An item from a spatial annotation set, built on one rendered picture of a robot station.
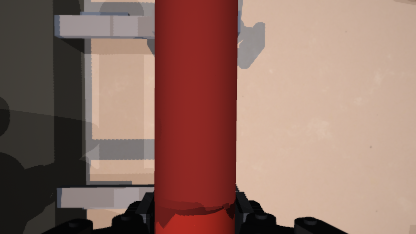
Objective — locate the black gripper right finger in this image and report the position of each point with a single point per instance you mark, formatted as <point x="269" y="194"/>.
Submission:
<point x="250" y="218"/>

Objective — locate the red cylinder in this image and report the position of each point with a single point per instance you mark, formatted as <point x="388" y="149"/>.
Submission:
<point x="195" y="116"/>

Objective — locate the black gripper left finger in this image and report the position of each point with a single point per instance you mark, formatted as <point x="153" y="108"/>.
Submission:
<point x="139" y="218"/>

